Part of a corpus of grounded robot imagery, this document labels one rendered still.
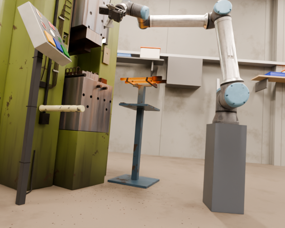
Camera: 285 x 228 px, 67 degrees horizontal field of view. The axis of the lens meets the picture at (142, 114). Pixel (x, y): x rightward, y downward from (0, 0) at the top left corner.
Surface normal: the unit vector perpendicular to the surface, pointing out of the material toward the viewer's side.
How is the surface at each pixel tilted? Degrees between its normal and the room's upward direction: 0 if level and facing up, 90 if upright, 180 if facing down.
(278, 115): 90
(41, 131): 90
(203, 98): 90
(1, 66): 90
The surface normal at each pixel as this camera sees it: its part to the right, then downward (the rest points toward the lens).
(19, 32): -0.51, -0.11
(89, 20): 0.85, 0.02
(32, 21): -0.11, -0.10
